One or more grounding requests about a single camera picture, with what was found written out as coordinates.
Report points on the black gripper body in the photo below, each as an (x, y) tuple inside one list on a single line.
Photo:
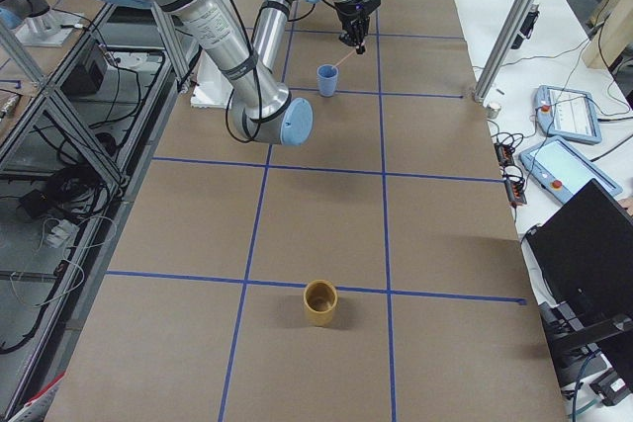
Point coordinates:
[(349, 16)]

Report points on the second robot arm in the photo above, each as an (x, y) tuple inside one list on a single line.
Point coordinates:
[(15, 12)]

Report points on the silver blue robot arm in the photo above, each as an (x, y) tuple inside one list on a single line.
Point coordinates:
[(261, 109)]

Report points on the blue plastic cup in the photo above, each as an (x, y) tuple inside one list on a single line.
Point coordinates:
[(327, 78)]

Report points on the yellow wooden cup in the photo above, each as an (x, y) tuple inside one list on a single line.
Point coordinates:
[(320, 299)]

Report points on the black power strip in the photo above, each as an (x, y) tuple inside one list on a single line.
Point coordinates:
[(513, 177)]

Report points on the teach pendant far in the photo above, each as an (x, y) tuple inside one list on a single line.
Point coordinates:
[(567, 113)]

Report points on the teach pendant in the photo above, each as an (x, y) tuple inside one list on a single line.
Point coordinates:
[(562, 170), (567, 113)]

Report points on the teach pendant near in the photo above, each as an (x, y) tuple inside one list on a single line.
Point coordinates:
[(562, 170)]

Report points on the blue tape grid lines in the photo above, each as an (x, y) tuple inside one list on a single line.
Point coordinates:
[(395, 198)]

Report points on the black laptop monitor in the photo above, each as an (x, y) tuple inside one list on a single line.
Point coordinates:
[(585, 253)]

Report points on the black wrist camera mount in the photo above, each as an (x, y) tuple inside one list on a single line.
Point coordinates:
[(355, 10)]

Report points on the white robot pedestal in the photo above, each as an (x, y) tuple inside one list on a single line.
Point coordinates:
[(212, 89)]

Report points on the aluminium frame post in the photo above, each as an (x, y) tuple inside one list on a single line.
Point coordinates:
[(513, 21)]

